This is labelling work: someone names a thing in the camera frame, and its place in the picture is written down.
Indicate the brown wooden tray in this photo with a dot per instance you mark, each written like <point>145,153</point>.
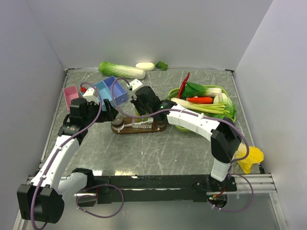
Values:
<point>130,130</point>

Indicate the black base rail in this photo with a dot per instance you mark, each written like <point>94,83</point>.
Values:
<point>148,188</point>

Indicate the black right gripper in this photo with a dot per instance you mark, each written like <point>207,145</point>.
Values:
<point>135,101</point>

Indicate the bok choy in basket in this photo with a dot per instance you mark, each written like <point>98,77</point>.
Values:
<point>193,89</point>

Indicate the napa cabbage in basket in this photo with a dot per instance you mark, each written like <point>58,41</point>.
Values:
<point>225,101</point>

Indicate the purple drawer box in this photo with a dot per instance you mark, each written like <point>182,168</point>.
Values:
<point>119,93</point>

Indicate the yellow cabbage by arm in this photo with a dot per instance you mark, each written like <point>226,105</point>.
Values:
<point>255,156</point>

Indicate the napa cabbage on table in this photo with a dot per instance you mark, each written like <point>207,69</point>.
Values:
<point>111,69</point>

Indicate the aluminium frame rail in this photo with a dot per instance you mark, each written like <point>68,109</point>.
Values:
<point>253,185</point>

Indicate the pink drawer box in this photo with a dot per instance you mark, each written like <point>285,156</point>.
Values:
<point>70,93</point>

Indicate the frosted clear glass cup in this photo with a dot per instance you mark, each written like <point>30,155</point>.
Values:
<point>118,123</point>

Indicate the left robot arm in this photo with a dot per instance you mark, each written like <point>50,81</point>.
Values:
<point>43,199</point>

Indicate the white celery stalk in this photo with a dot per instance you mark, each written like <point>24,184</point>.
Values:
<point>218,110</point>

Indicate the orange carrot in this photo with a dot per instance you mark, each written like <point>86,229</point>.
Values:
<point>200,100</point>

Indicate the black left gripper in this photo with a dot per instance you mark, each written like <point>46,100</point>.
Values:
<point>109,115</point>

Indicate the white daikon radish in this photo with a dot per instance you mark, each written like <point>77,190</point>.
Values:
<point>148,66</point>

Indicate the clear textured plastic holder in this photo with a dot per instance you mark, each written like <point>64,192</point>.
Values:
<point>147,129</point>

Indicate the dark glass cup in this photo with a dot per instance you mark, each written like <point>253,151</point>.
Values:
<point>161,123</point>

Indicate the red chili pepper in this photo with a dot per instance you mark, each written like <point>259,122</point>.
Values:
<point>183,86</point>

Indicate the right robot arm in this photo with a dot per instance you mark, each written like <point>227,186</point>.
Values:
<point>222,134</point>

